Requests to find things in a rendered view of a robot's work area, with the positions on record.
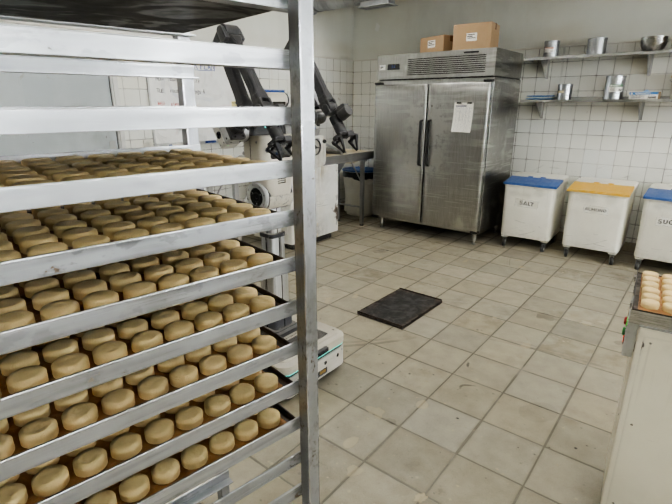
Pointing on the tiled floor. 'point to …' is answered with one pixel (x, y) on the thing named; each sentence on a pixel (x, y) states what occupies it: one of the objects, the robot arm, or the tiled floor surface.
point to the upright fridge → (507, 72)
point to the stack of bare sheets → (400, 308)
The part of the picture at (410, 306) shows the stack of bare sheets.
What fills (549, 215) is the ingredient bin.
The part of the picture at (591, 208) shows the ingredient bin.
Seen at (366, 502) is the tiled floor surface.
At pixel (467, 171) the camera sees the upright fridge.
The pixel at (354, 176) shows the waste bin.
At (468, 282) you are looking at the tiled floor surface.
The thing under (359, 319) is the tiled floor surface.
